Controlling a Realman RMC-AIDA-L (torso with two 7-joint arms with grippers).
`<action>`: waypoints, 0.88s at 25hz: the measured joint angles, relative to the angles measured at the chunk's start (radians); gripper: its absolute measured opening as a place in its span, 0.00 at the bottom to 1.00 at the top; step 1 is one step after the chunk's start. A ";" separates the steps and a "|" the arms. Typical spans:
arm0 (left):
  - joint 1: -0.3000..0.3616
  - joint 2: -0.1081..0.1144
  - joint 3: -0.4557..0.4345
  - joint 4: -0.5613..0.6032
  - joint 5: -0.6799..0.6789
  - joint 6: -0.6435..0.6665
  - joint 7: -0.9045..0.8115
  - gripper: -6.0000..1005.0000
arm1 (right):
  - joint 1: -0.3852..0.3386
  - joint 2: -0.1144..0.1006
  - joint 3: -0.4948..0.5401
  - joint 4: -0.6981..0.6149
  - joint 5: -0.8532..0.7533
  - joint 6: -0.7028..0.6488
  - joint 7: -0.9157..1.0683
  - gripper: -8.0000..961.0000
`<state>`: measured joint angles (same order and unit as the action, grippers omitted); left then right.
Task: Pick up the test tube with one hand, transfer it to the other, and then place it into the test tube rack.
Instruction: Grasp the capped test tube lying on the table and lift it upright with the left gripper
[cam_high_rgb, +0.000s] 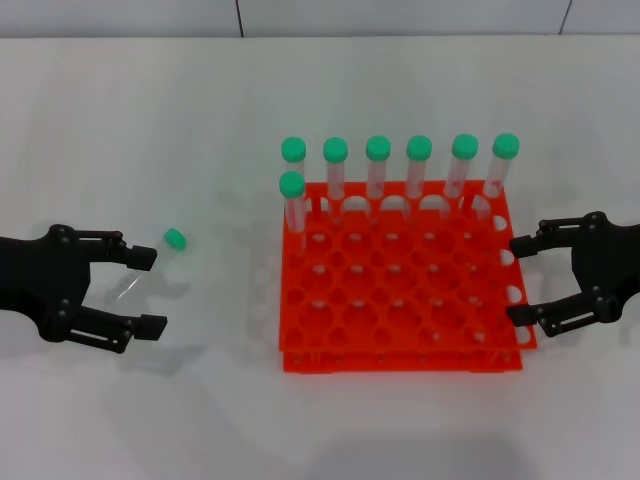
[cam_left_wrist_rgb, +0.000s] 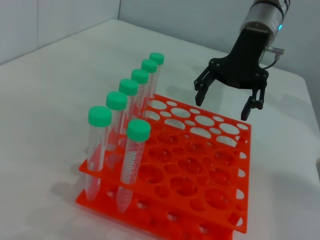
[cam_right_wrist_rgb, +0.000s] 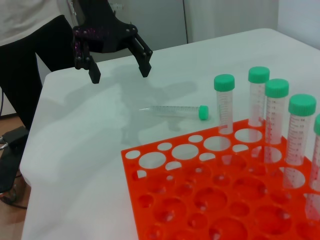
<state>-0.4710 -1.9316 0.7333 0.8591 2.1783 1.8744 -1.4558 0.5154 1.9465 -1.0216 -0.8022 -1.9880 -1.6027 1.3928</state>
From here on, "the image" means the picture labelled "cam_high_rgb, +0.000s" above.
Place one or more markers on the clear green-capped test tube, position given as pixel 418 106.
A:
pixel 335 149
pixel 506 145
pixel 292 184
pixel 378 147
pixel 465 146
pixel 293 149
pixel 419 147
pixel 174 239

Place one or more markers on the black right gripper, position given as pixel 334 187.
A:
pixel 607 265

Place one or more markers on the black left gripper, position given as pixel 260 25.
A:
pixel 45 280

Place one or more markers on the orange test tube rack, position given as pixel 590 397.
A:
pixel 400 295

